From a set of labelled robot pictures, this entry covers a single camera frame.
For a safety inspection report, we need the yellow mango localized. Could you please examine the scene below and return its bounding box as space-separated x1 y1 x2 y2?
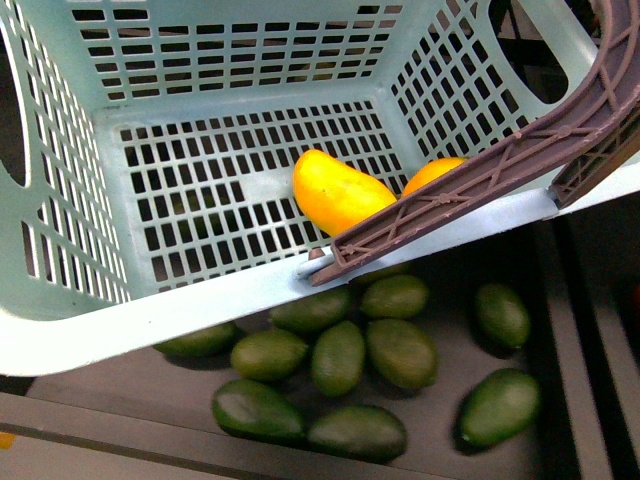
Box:
292 149 396 237

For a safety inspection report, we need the light green plastic basket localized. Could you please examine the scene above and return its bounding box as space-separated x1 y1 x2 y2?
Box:
1 1 639 377

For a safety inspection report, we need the brown basket handle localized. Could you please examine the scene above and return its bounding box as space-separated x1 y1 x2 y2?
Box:
296 1 639 286

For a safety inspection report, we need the green lime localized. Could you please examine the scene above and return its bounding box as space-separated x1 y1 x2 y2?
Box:
365 318 439 390
311 321 366 397
153 322 241 358
268 286 352 336
230 329 309 382
359 274 430 319
474 283 531 350

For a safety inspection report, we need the yellow lemon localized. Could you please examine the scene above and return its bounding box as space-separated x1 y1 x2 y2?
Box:
401 157 466 197

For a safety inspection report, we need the green avocado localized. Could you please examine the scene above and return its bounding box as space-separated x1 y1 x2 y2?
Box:
458 368 542 449
307 405 408 463
211 379 306 445

